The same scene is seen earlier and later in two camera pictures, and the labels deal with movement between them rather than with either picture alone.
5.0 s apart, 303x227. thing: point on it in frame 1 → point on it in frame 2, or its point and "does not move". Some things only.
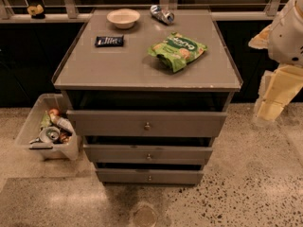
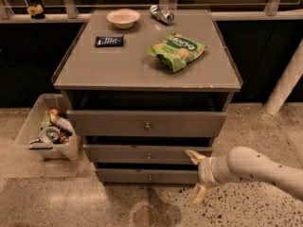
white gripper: x=286 y=37 → x=205 y=171
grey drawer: x=148 y=153 does not move
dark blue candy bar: x=109 y=41 does not move
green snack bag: x=177 y=50 does not move
